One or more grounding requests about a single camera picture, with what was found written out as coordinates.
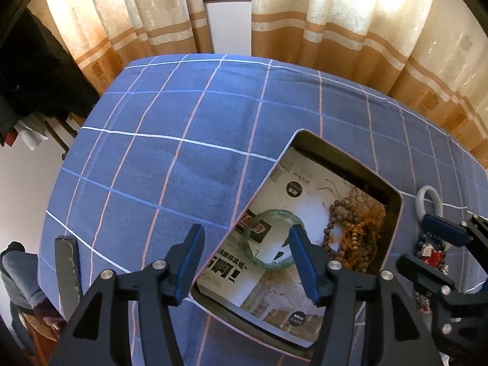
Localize printed paper sheet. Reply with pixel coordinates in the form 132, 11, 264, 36
196, 145, 386, 347

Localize pale white bangle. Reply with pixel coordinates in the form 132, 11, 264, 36
415, 185, 443, 222

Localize wooden chair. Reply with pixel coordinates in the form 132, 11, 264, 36
13, 299, 67, 366

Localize brown bead necklace orange tassels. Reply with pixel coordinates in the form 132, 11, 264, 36
318, 183, 387, 273

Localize pink tin box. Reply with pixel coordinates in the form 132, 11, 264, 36
189, 130, 404, 361

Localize cream curtain with orange band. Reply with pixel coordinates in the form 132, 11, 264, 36
251, 0, 488, 158
27, 0, 214, 96

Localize blue plaid tablecloth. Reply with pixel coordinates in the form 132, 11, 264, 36
38, 54, 488, 366

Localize dark grey flat slab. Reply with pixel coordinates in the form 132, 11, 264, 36
54, 237, 83, 321

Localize green jade bangle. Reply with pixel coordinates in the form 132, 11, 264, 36
241, 209, 305, 271

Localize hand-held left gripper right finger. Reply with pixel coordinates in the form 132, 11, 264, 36
289, 226, 443, 366

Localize grey folded cloth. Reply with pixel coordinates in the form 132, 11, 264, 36
0, 241, 58, 309

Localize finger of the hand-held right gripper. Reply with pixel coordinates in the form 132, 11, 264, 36
398, 253, 458, 295
421, 214, 488, 252

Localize white crumpled cloth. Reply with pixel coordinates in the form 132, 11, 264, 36
17, 120, 49, 151

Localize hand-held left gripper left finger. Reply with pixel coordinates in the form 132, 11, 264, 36
44, 224, 205, 366

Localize red charm bracelet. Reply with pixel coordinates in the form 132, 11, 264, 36
417, 235, 447, 313

